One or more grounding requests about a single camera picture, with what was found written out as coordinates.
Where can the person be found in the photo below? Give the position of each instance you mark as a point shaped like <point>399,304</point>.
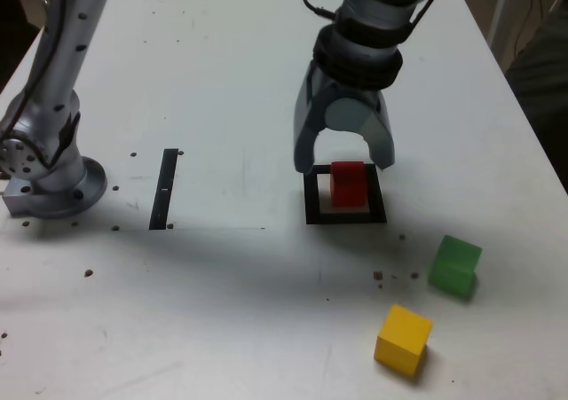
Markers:
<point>546,72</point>

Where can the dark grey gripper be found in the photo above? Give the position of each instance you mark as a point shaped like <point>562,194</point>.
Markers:
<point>355,94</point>

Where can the red cube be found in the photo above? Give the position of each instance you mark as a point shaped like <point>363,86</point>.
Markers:
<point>348,187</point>

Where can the white metal frame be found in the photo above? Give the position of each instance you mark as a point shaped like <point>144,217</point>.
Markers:
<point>499,10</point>

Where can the black tape strip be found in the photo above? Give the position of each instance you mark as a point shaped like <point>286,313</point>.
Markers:
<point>162,196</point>

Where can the black tape square outline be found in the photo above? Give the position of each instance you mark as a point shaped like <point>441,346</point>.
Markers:
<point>310,196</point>

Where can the yellow cube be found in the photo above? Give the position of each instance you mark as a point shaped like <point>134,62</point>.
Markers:
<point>399,338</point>

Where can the green cube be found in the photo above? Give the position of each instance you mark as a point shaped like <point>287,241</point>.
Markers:
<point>452,262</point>

